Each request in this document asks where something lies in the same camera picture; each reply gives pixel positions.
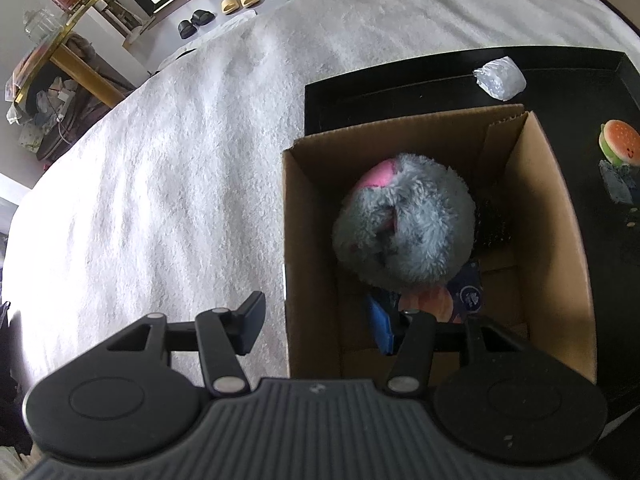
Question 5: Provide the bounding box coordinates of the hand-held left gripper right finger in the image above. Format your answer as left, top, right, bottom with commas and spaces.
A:
369, 294, 528, 393

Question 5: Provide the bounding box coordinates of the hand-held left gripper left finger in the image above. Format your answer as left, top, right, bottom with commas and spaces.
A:
107, 291, 266, 395

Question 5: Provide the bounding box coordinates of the grey and pink plush toy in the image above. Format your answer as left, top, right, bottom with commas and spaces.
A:
332, 154, 477, 291

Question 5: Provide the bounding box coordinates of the small black fuzzy item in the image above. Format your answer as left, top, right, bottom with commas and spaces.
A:
474, 199, 512, 250

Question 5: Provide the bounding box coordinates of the brown cardboard box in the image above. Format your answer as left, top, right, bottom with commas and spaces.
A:
281, 104, 598, 391

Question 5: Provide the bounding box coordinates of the black tray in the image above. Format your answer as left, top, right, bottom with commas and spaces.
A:
304, 46, 640, 411

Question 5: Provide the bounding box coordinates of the white fluffy blanket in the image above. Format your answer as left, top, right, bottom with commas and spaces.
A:
2, 0, 640, 386

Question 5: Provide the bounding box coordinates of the white bubble wrap piece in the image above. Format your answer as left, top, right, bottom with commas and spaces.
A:
472, 56, 527, 101

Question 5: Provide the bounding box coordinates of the grey fuzzy cloth piece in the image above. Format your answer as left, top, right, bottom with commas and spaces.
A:
599, 160, 637, 206

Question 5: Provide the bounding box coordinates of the pile of bags under table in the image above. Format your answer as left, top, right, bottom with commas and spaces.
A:
5, 75, 101, 161

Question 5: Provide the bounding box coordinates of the burger squishy toy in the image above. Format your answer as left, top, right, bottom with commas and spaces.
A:
599, 120, 640, 167

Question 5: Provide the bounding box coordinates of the round table with yellow leg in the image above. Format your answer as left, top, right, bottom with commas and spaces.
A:
12, 0, 128, 108

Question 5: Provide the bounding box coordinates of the glass jar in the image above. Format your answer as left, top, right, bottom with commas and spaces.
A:
22, 7, 66, 43

